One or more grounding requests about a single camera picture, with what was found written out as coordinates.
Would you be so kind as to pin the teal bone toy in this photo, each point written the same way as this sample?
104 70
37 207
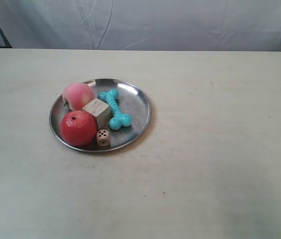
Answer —
119 119

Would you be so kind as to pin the white backdrop curtain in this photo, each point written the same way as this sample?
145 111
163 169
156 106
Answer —
168 25

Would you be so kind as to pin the red toy orange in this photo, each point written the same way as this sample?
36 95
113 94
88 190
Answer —
78 128

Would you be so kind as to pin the pink toy peach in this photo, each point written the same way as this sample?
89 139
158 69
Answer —
77 95

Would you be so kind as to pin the wooden cube block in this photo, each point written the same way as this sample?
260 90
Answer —
100 111

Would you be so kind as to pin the small wooden die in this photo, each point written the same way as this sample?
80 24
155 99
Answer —
103 138

